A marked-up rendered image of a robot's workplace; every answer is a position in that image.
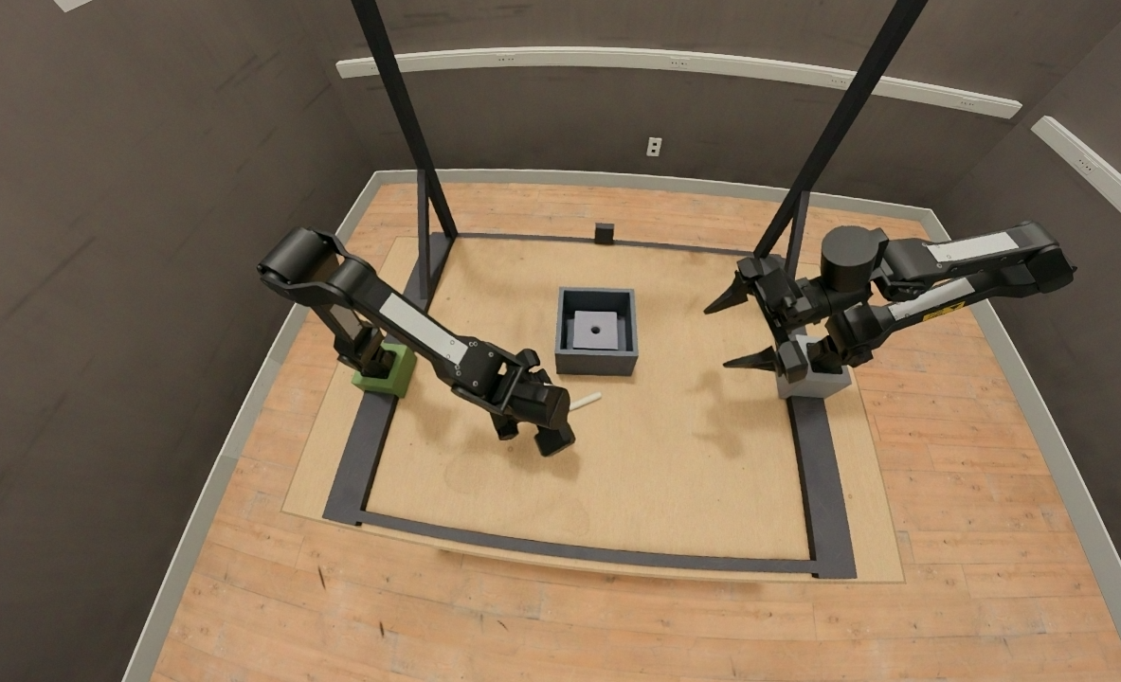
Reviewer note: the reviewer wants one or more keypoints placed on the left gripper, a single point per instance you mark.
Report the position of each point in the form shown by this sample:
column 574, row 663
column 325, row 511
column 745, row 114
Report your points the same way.
column 790, row 355

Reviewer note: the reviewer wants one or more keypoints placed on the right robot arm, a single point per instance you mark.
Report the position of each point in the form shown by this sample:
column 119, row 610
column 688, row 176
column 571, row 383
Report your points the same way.
column 307, row 258

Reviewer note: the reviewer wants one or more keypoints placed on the white cylindrical peg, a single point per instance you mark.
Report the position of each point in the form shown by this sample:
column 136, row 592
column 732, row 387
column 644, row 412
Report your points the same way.
column 586, row 400

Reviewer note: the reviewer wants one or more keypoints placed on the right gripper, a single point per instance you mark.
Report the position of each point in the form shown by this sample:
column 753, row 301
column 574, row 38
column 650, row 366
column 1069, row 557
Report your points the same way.
column 548, row 441

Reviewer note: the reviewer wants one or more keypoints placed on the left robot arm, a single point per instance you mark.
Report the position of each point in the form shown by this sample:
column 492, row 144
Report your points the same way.
column 852, row 256

